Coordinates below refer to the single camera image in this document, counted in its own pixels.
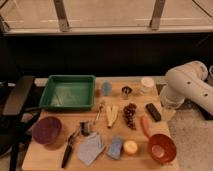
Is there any metal spoon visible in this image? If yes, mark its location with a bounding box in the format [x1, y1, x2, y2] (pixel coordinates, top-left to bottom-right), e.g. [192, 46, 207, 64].
[93, 104, 104, 125]

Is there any blue plastic cup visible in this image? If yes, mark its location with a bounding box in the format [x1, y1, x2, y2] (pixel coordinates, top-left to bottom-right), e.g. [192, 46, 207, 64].
[101, 82, 112, 96]

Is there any black rectangular block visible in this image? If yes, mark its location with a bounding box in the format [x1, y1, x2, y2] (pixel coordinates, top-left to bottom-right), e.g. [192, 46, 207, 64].
[146, 103, 161, 121]

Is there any dark red grapes bunch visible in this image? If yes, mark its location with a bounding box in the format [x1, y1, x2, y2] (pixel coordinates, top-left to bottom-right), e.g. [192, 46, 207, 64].
[123, 103, 137, 130]

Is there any orange-red bowl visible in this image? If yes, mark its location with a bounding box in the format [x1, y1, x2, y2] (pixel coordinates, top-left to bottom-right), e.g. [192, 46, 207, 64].
[147, 134, 177, 164]

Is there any black chair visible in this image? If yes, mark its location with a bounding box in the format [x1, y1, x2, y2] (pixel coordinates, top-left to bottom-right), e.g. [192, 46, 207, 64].
[0, 76, 40, 171]

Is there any purple bowl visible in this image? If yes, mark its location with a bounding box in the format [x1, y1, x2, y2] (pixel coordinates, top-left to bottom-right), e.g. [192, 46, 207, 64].
[32, 116, 62, 145]

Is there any light blue cloth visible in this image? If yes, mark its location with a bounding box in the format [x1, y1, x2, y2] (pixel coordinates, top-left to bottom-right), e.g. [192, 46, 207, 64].
[77, 132, 105, 166]

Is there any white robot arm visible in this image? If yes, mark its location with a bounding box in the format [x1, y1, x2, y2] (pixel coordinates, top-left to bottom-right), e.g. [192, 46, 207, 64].
[159, 61, 213, 116]

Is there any small dark metal clip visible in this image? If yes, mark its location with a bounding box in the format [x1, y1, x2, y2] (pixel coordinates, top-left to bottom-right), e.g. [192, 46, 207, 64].
[80, 121, 90, 136]

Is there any small metal cup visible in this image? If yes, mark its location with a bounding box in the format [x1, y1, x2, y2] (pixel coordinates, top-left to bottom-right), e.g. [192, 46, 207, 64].
[122, 86, 132, 100]

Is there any green plastic tray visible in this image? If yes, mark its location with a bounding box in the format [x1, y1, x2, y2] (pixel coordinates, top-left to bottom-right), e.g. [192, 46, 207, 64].
[39, 75, 96, 111]

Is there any orange carrot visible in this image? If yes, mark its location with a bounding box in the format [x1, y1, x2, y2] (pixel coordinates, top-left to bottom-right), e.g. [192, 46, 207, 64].
[140, 115, 151, 139]

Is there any black handled knife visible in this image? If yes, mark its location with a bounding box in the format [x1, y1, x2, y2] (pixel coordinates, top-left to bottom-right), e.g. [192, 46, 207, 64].
[61, 128, 80, 168]

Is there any blue sponge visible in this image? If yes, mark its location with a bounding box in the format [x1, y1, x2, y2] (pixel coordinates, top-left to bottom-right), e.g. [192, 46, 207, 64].
[106, 136, 124, 160]

